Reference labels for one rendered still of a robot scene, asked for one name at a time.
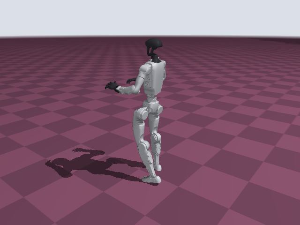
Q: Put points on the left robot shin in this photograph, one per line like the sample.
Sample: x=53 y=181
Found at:
x=146 y=158

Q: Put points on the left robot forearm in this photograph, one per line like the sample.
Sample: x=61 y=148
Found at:
x=126 y=90

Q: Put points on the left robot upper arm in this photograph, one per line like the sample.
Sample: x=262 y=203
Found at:
x=144 y=71

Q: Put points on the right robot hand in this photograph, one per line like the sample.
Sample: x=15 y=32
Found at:
x=129 y=80

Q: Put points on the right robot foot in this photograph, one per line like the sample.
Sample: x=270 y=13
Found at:
x=157 y=167

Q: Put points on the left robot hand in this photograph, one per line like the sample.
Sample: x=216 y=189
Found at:
x=112 y=86

